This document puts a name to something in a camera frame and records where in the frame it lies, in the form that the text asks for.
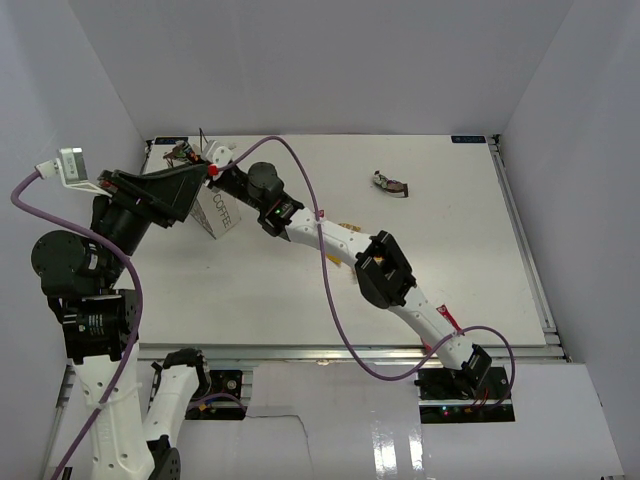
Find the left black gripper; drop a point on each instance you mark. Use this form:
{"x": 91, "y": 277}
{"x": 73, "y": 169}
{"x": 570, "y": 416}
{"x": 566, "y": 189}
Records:
{"x": 167, "y": 194}

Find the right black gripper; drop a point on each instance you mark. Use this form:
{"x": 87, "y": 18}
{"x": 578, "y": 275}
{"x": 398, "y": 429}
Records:
{"x": 216, "y": 183}

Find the white coffee paper bag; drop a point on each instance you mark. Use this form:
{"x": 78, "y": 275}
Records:
{"x": 215, "y": 211}

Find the dark purple M&M's packet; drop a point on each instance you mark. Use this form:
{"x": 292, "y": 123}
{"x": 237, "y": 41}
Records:
{"x": 182, "y": 152}

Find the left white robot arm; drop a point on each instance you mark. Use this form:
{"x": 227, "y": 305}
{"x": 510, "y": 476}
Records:
{"x": 88, "y": 279}

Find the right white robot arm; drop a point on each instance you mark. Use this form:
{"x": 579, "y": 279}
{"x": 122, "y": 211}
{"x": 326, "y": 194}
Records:
{"x": 384, "y": 275}

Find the blue label left corner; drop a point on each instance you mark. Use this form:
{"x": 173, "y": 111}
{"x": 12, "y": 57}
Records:
{"x": 169, "y": 140}

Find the blue label corner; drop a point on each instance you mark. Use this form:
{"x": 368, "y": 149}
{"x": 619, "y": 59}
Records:
{"x": 468, "y": 139}
{"x": 169, "y": 140}

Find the yellow M&M's packet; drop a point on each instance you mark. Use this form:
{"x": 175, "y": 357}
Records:
{"x": 341, "y": 242}

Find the brown torn snack wrapper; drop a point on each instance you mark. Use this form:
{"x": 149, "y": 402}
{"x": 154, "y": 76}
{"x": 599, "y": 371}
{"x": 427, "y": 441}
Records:
{"x": 390, "y": 186}

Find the blue label right corner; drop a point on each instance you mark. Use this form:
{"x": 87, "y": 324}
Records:
{"x": 468, "y": 139}

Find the red candy packet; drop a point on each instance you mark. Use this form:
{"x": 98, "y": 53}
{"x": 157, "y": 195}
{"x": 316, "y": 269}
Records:
{"x": 440, "y": 323}

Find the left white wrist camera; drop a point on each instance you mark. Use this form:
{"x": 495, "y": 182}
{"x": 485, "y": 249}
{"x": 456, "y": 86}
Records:
{"x": 69, "y": 166}

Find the aluminium table frame rail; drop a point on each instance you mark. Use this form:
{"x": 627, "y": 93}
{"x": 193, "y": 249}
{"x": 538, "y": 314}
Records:
{"x": 553, "y": 352}

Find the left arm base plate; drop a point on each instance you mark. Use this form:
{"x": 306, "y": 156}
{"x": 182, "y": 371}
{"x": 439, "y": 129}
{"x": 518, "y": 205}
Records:
{"x": 219, "y": 409}

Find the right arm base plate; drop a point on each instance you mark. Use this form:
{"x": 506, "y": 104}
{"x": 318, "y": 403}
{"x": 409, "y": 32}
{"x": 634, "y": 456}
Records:
{"x": 440, "y": 403}

